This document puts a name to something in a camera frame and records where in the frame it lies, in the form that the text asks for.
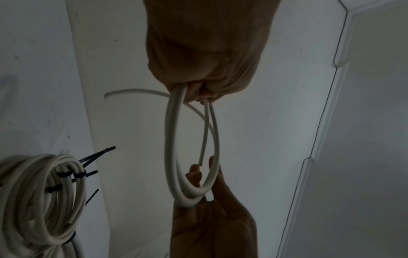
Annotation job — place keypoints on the person's right hand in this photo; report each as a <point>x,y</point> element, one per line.
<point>213,226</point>

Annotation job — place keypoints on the person's left hand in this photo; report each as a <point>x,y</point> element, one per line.
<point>204,45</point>

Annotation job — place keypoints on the black zip tie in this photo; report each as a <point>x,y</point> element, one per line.
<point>98,153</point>
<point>59,188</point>
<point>92,197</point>
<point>81,174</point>
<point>70,238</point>

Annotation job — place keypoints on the white wall moulding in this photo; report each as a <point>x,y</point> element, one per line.
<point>346,37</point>

